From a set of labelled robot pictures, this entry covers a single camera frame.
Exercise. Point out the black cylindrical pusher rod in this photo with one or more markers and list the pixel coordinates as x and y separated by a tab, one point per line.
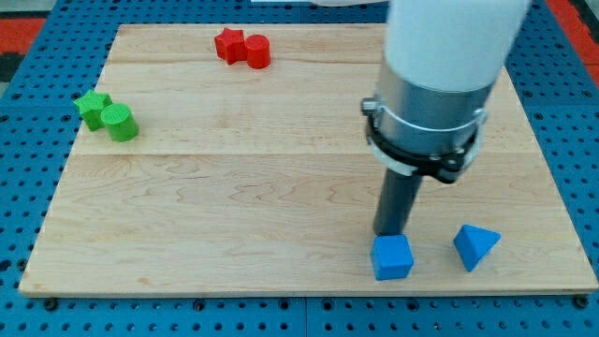
396	200

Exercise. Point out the light wooden board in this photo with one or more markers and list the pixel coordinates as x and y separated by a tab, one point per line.
260	183

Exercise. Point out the red star block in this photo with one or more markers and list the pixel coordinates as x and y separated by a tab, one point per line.
230	45

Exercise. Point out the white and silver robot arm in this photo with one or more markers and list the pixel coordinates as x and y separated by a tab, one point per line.
440	61

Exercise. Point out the blue triangle block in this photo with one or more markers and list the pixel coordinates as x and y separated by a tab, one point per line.
474	243

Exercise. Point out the green cylinder block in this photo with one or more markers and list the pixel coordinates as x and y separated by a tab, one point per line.
120	122

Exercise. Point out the green star block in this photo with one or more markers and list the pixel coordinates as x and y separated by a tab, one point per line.
90	106

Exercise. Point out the blue cube block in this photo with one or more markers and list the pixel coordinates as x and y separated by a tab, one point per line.
391	257

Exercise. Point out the red cylinder block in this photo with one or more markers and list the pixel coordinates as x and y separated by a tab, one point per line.
257	51

